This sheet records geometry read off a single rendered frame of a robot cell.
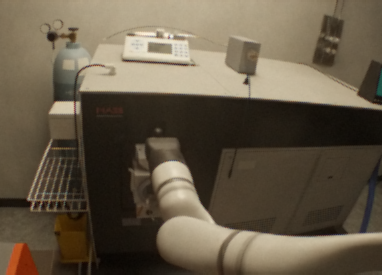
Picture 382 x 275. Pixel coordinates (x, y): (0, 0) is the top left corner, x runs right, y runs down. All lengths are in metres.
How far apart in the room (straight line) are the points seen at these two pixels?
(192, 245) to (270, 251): 0.11
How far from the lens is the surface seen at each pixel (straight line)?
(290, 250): 0.27
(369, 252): 0.26
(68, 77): 1.47
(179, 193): 0.43
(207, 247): 0.33
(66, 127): 1.05
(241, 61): 1.00
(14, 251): 0.71
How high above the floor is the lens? 1.66
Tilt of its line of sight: 27 degrees down
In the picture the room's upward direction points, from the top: 9 degrees clockwise
